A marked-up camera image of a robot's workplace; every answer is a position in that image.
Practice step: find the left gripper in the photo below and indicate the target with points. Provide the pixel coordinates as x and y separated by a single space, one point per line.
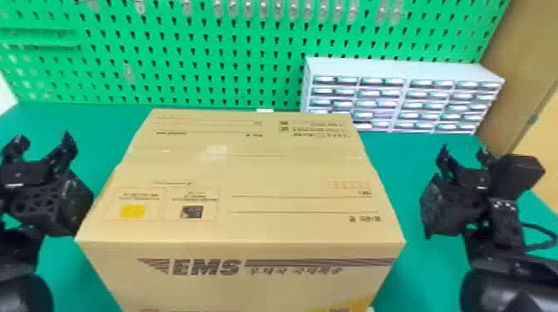
43 202

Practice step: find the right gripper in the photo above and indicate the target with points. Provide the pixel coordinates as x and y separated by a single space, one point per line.
453 204

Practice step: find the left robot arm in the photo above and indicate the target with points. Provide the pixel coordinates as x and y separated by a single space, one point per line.
17 274

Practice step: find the cardboard box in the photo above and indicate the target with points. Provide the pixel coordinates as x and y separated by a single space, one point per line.
244 209

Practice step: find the white drawer cabinet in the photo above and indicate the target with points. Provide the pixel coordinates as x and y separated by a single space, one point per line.
449 104
348 100

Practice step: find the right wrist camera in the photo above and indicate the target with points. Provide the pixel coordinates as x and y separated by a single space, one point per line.
516 176

